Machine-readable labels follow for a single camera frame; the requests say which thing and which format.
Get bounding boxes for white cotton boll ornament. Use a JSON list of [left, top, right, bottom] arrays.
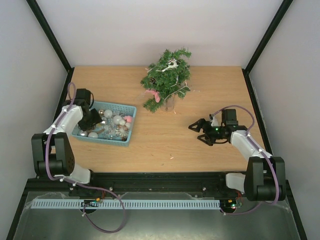
[[117, 119, 131, 134]]

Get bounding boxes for pink felt ornament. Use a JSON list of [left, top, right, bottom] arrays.
[[145, 89, 161, 103]]

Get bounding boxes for small green christmas tree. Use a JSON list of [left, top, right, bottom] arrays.
[[140, 47, 192, 113]]

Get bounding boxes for pine cone ornament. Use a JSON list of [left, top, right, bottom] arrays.
[[149, 77, 156, 85]]

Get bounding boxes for silver glitter reindeer ornament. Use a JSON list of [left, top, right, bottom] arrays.
[[156, 58, 179, 73]]

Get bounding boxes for clear fairy light string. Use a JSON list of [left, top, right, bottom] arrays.
[[143, 63, 201, 116]]

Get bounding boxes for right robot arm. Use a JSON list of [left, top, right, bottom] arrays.
[[188, 105, 287, 204]]

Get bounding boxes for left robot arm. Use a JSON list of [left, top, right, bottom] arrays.
[[31, 88, 102, 185]]

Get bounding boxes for wooden tree base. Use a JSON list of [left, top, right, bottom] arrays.
[[164, 97, 175, 112]]

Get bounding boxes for gold ball ornament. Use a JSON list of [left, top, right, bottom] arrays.
[[98, 109, 104, 116]]

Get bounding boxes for white frosted ball ornament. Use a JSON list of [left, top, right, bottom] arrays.
[[103, 109, 113, 118]]

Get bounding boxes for light blue plastic basket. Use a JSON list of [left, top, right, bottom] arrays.
[[71, 101, 137, 147]]

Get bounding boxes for pink pompom ornament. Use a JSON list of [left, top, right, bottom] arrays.
[[123, 115, 133, 123]]

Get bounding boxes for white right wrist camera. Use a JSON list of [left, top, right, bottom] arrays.
[[209, 114, 219, 127]]

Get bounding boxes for white ball ornament near handle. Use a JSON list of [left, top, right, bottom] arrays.
[[88, 131, 99, 139]]

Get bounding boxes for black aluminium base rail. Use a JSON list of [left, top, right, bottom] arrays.
[[23, 172, 238, 200]]

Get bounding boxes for light blue cable duct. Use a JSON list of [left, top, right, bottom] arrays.
[[30, 199, 220, 210]]

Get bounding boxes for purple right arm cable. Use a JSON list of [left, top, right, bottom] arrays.
[[209, 104, 281, 216]]

